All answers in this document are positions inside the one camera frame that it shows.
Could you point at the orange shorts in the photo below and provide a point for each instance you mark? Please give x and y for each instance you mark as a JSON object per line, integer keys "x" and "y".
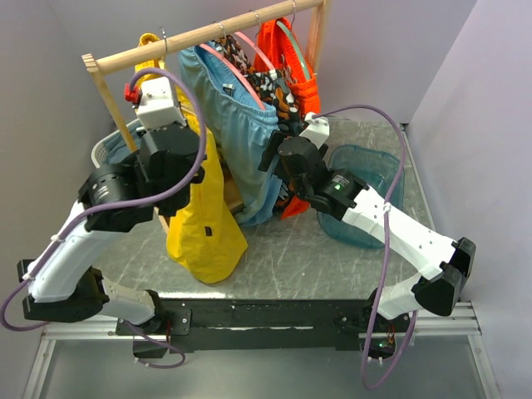
{"x": 273, "y": 44}

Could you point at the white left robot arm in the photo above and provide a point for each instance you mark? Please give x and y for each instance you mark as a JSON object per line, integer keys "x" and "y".
{"x": 63, "y": 285}

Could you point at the wooden clothes rack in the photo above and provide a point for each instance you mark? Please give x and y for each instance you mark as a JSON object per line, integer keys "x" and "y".
{"x": 98, "y": 69}

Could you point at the yellow wooden hanger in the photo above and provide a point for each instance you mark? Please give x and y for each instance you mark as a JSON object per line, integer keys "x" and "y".
{"x": 165, "y": 41}

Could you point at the light blue shorts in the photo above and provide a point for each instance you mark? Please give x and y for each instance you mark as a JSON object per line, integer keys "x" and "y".
{"x": 240, "y": 127}

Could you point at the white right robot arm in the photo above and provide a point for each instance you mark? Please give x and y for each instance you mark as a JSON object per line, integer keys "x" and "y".
{"x": 443, "y": 264}

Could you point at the white laundry basket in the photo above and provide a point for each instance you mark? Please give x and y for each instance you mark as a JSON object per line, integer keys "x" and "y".
{"x": 98, "y": 152}

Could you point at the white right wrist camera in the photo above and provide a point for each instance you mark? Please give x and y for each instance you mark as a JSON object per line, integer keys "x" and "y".
{"x": 317, "y": 129}

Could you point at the floral patterned shorts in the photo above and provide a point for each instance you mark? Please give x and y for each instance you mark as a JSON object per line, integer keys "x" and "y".
{"x": 289, "y": 122}

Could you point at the yellow shorts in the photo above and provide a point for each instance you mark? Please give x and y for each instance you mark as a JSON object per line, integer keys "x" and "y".
{"x": 204, "y": 237}

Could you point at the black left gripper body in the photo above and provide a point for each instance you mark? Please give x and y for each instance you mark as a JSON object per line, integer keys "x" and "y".
{"x": 183, "y": 199}

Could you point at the blue cloth in basket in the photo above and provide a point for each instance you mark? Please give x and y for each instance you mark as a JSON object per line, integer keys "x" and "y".
{"x": 115, "y": 146}

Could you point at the pink hanger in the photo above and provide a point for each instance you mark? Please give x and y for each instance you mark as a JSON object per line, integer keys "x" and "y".
{"x": 228, "y": 50}

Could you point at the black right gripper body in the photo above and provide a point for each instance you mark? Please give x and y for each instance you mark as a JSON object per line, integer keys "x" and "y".
{"x": 299, "y": 189}

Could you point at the grey green hanger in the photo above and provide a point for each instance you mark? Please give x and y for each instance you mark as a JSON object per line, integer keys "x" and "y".
{"x": 288, "y": 33}

